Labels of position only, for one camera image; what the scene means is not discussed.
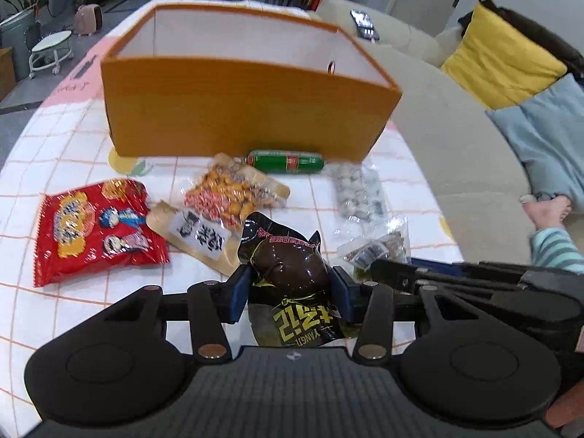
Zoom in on clear packet green candies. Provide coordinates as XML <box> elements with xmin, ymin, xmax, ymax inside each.
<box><xmin>337</xmin><ymin>216</ymin><xmax>411</xmax><ymax>283</ymax></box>

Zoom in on black braised egg packet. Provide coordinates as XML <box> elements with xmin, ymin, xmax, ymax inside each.
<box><xmin>238</xmin><ymin>212</ymin><xmax>358</xmax><ymax>348</ymax></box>

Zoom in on tan packet black label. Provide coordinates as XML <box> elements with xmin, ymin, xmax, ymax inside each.
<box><xmin>146</xmin><ymin>202</ymin><xmax>239</xmax><ymax>277</ymax></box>

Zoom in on clear tray of white balls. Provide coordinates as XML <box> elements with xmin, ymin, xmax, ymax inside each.
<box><xmin>331</xmin><ymin>163</ymin><xmax>388</xmax><ymax>224</ymax></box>

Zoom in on orange peanut mix packet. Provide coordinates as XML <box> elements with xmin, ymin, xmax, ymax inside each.
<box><xmin>184</xmin><ymin>153</ymin><xmax>290</xmax><ymax>233</ymax></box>

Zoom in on green sausage stick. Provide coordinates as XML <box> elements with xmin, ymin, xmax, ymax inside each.
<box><xmin>246</xmin><ymin>149</ymin><xmax>325</xmax><ymax>174</ymax></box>

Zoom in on red cartoon snack bag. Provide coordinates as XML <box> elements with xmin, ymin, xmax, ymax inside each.
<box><xmin>34</xmin><ymin>178</ymin><xmax>169</xmax><ymax>288</ymax></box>

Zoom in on smartphone on sofa arm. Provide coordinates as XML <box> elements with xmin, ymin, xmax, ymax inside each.
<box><xmin>349</xmin><ymin>10</ymin><xmax>380</xmax><ymax>43</ymax></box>

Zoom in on striped pyjama leg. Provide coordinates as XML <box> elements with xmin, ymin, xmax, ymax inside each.
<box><xmin>531</xmin><ymin>227</ymin><xmax>584</xmax><ymax>275</ymax></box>

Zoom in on beige sofa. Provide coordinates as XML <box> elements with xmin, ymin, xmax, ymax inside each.
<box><xmin>324</xmin><ymin>9</ymin><xmax>533</xmax><ymax>264</ymax></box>

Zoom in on bare foot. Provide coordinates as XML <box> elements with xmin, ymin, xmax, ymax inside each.
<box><xmin>522</xmin><ymin>195</ymin><xmax>572</xmax><ymax>236</ymax></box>

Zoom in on light blue cushion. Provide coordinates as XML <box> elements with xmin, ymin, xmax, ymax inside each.
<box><xmin>486</xmin><ymin>74</ymin><xmax>583</xmax><ymax>215</ymax></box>

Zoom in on yellow cushion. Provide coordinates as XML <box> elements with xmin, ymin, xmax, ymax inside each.
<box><xmin>441</xmin><ymin>2</ymin><xmax>567</xmax><ymax>110</ymax></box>

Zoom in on orange cardboard box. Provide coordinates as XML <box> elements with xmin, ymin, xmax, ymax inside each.
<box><xmin>101</xmin><ymin>0</ymin><xmax>402</xmax><ymax>162</ymax></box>

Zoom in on white round rolling stool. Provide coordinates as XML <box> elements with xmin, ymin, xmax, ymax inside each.
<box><xmin>29</xmin><ymin>30</ymin><xmax>73</xmax><ymax>79</ymax></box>

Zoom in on brown cardboard carton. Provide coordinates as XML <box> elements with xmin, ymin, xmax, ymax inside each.
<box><xmin>0</xmin><ymin>47</ymin><xmax>16</xmax><ymax>100</ymax></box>

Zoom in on pink space heater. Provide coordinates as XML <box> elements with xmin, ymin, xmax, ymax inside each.
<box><xmin>74</xmin><ymin>4</ymin><xmax>103</xmax><ymax>36</ymax></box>

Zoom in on grey planter with plant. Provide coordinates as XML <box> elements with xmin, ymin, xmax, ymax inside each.
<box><xmin>1</xmin><ymin>0</ymin><xmax>47</xmax><ymax>81</ymax></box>

